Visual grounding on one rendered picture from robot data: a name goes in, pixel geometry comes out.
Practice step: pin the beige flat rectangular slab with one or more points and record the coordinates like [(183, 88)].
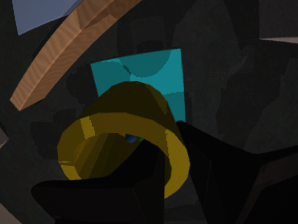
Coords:
[(3, 138)]

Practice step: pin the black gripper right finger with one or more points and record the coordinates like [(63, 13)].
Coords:
[(228, 180)]

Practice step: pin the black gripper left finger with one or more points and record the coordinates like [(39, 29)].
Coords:
[(133, 193)]

